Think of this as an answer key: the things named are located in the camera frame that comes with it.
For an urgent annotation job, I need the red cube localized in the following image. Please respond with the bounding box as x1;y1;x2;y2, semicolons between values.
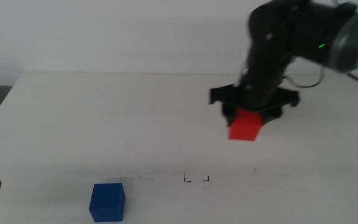
227;107;264;142

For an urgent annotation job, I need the blue cube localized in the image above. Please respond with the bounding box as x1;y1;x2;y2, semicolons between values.
88;182;126;223

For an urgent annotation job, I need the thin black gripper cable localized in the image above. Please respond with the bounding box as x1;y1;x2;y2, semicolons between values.
283;65;326;89

